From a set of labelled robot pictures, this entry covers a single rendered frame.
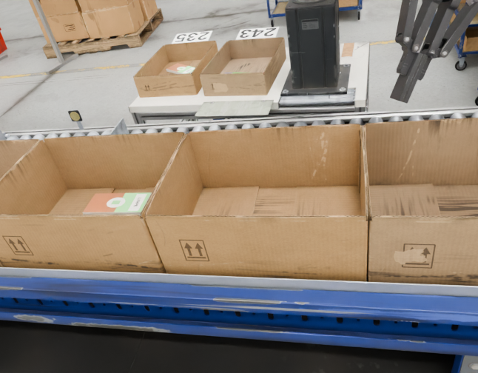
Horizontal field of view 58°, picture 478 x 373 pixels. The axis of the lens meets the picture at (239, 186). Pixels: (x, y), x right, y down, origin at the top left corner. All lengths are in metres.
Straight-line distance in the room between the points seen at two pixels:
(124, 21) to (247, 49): 3.32
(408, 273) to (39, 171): 0.88
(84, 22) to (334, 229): 5.01
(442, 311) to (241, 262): 0.35
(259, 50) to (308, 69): 0.45
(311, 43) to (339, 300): 1.14
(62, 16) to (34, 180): 4.61
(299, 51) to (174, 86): 0.56
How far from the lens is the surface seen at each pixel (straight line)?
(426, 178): 1.04
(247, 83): 1.79
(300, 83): 1.78
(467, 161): 1.03
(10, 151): 1.29
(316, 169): 1.01
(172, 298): 0.84
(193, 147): 1.03
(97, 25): 5.49
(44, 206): 1.20
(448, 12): 0.70
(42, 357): 1.27
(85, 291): 0.92
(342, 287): 0.79
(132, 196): 1.12
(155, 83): 1.96
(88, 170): 1.20
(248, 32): 2.19
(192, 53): 2.27
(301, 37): 1.70
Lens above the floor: 1.53
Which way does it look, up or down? 37 degrees down
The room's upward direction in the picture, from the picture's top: 12 degrees counter-clockwise
